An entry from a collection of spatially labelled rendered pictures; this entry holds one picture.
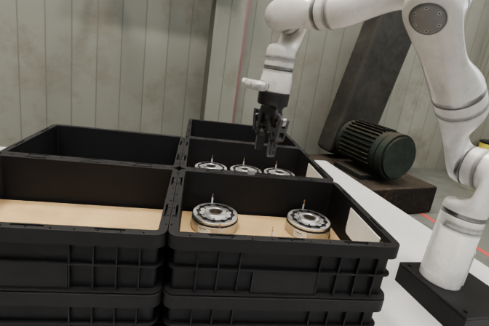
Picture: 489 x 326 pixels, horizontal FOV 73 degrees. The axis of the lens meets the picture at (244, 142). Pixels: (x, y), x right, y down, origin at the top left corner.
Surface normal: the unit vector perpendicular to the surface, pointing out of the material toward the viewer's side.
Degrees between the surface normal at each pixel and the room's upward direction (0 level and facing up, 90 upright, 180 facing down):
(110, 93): 90
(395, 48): 90
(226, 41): 90
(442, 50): 134
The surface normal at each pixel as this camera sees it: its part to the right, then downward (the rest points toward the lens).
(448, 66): -0.36, 0.78
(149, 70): 0.28, 0.28
